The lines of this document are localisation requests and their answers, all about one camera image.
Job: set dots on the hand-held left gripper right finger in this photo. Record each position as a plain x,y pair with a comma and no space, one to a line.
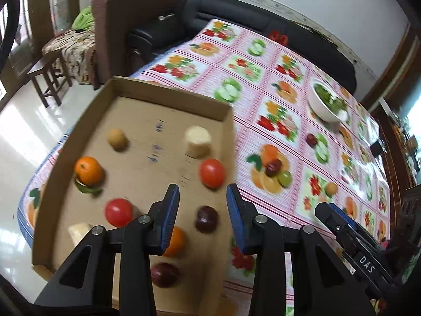
235,219

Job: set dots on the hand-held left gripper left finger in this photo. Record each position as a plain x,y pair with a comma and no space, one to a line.
171,219

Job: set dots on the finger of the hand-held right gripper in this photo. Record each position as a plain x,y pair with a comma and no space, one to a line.
332,219
352,225

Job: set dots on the orange mandarin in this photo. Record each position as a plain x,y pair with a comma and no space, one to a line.
177,242

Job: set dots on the purple plum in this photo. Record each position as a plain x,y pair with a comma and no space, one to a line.
206,219

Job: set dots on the red tomato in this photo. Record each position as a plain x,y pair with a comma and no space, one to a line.
212,173
119,212

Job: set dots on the dark red plum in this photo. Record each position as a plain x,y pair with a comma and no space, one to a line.
164,275

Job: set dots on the shallow cardboard box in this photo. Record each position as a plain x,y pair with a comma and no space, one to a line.
141,131

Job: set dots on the brown round fruit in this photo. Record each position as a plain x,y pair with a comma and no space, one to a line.
117,140
331,189

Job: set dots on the mandarin with green stem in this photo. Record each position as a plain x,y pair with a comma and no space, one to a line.
88,170

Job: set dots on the brown round fruit on tablecloth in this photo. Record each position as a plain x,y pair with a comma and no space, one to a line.
331,189

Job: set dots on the green grape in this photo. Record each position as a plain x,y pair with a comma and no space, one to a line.
285,178

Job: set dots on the dark red jujube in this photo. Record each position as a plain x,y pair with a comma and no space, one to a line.
273,168

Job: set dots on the fruit printed pink tablecloth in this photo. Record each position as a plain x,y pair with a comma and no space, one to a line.
245,138

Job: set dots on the small black device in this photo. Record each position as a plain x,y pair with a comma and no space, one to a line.
378,146

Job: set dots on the white bowl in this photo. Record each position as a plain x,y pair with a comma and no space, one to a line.
320,110

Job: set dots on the green leafy vegetables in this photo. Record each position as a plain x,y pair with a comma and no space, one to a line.
329,98

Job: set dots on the small red object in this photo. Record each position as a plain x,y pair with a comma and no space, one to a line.
279,37

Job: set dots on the floral blanket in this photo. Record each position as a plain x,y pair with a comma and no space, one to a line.
72,49

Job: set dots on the small wooden stool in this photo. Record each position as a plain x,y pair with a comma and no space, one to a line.
42,69

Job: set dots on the black leather sofa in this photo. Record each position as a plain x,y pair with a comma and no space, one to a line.
230,10

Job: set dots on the brown armchair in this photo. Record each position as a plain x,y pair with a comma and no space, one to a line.
131,13

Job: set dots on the green cloth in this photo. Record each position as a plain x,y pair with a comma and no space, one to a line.
84,18

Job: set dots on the wooden door with glass panes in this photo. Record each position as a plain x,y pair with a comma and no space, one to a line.
36,6

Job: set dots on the wooden door frame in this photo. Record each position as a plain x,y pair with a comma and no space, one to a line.
394,69

